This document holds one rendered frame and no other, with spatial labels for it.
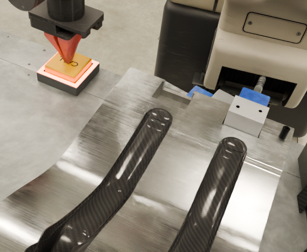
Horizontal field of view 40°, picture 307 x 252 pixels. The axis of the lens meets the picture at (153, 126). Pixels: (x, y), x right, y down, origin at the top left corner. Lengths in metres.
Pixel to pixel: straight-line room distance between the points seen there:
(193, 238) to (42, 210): 0.17
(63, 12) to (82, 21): 0.03
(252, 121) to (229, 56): 0.35
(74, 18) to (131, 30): 1.64
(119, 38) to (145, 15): 0.28
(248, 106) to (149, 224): 0.22
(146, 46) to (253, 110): 1.65
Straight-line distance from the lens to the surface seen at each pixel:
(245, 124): 0.59
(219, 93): 0.70
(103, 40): 2.22
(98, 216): 0.47
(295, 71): 0.93
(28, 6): 0.59
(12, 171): 0.64
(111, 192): 0.51
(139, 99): 0.60
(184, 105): 0.65
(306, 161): 0.68
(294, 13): 0.90
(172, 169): 0.53
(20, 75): 0.78
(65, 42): 0.68
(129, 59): 2.11
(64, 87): 0.74
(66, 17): 0.67
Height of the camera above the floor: 1.31
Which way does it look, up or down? 47 degrees down
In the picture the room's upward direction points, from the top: 9 degrees clockwise
